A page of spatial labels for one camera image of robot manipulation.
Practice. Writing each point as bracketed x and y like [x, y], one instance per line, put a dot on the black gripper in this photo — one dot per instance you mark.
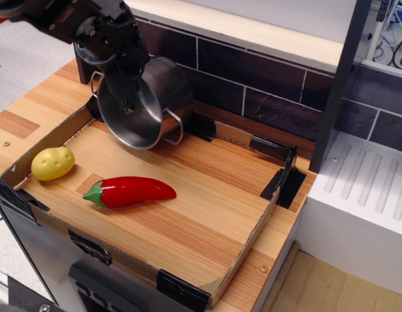
[110, 39]

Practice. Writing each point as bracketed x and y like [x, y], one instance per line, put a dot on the metal pot with wire handles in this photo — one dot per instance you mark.
[164, 103]

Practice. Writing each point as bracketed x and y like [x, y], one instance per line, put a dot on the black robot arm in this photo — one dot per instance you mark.
[58, 19]

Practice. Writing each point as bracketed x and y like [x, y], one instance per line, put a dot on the red toy chili pepper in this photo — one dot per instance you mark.
[119, 191]

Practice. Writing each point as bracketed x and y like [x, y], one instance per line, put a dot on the yellow toy potato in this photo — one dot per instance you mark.
[52, 163]

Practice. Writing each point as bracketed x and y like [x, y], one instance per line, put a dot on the white ribbed drainboard sink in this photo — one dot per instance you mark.
[352, 218]

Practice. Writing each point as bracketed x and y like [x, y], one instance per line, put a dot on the dark grey vertical post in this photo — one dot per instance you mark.
[332, 117]

